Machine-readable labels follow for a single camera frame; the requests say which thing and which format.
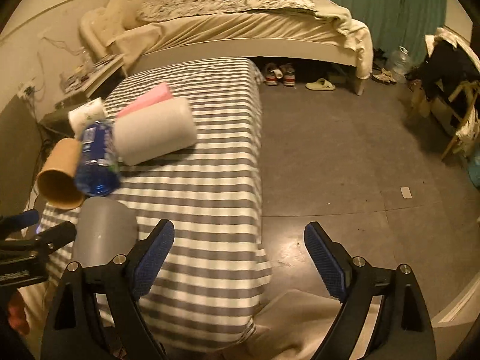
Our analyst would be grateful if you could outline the grey plastic cup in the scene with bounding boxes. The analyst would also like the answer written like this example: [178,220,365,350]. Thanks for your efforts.
[72,197,138,267]

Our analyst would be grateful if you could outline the brown paper cup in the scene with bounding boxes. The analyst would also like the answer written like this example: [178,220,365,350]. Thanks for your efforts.
[36,137,85,211]

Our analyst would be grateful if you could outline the white floral paper cup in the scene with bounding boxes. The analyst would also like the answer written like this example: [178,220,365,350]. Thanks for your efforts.
[67,97,107,138]

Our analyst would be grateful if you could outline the white plastic cup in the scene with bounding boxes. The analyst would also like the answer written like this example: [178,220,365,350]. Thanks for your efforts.
[113,97,197,166]

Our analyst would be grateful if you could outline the person's left hand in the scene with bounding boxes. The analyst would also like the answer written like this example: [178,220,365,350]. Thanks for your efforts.
[7,290,30,336]

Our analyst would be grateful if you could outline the blue plastic water bottle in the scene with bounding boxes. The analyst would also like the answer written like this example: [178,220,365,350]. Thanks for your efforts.
[75,120,120,197]

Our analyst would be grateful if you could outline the checkered tablecloth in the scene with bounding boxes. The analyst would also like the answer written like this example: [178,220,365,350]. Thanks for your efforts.
[37,56,274,353]

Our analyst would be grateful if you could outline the white card on floor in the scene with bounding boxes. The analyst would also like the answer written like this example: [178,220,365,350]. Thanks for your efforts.
[400,186,413,199]

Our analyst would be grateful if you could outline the white nightstand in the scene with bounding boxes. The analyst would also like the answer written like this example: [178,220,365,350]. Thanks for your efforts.
[55,55,127,111]

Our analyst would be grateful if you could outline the small clear bottle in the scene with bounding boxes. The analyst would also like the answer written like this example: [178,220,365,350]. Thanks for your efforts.
[79,47,95,74]

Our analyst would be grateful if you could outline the blue plastic basket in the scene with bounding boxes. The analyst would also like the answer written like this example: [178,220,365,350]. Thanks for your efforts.
[468,149,480,189]

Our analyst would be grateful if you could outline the white pillow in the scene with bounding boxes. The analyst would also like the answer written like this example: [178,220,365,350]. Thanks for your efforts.
[106,0,150,30]

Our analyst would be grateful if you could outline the beige slipper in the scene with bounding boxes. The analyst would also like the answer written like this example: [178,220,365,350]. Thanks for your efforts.
[305,78,336,92]

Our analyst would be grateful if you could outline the wooden chair with clothes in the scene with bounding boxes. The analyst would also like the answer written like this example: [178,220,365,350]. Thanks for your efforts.
[407,27,479,158]

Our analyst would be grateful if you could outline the floral duvet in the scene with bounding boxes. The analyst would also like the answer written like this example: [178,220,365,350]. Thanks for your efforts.
[137,0,317,23]

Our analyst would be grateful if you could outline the large clear water jug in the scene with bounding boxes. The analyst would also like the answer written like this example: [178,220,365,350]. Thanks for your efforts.
[386,46,412,82]

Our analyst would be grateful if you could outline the white bed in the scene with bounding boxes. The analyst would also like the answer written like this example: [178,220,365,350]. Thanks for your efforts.
[79,0,374,95]

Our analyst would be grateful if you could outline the sneakers under bed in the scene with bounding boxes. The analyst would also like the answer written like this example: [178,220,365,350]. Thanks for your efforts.
[263,63,296,87]

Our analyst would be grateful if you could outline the green curtain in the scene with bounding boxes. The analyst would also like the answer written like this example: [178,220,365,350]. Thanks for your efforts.
[331,0,447,64]

